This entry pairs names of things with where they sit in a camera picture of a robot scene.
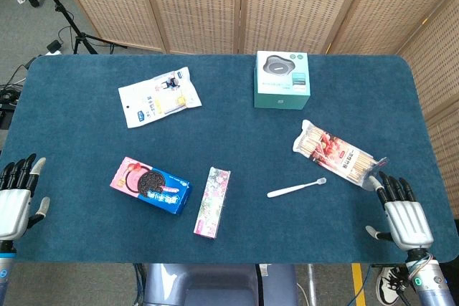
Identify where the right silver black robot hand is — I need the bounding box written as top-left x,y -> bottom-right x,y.
365,171 -> 435,252

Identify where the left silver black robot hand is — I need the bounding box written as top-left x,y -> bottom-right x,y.
0,153 -> 51,242

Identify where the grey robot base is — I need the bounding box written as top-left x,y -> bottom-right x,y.
142,263 -> 298,306

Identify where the white plastic item packet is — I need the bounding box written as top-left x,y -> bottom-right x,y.
118,66 -> 203,130

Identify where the black white sneaker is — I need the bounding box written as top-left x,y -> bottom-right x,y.
375,267 -> 408,305

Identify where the red white snack stick packet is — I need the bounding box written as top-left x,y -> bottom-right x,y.
292,119 -> 389,188

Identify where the white toothbrush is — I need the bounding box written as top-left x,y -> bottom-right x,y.
266,177 -> 328,199

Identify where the blue pink Oreo box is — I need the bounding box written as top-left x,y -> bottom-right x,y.
109,156 -> 193,216

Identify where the black power adapter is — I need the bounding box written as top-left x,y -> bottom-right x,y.
44,39 -> 64,57

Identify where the teal white speaker box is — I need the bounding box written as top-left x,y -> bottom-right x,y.
253,50 -> 311,110

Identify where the blue table mat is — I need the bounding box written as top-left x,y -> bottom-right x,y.
0,54 -> 459,264

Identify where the floral pink long box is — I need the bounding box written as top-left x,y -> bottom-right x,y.
193,166 -> 232,239

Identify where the black tripod stand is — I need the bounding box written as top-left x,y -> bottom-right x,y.
31,0 -> 127,55

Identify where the black cable bundle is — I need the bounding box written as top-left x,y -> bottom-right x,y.
0,64 -> 28,130

